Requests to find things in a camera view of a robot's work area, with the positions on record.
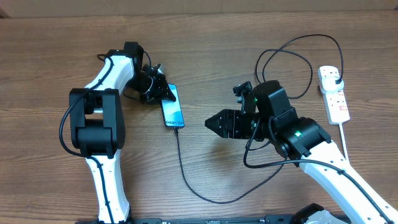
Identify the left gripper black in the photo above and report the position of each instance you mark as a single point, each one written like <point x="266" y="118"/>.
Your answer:
<point x="160" y="91"/>

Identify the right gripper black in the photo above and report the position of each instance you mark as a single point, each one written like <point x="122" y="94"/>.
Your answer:
<point x="232" y="124"/>

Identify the Samsung Galaxy smartphone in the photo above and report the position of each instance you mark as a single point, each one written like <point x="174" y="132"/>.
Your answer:
<point x="171" y="110"/>

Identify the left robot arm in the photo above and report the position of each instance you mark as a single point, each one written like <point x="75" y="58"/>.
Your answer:
<point x="97" y="124"/>

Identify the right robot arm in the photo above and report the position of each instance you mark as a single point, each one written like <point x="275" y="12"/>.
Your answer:
<point x="266" y="113"/>

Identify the white charger plug adapter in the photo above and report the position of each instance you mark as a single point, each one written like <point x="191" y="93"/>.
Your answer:
<point x="329" y="85"/>

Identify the white power strip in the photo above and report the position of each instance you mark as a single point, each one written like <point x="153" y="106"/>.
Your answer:
<point x="335" y="103"/>

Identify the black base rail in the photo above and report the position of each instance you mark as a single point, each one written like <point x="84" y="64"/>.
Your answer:
<point x="268" y="219"/>

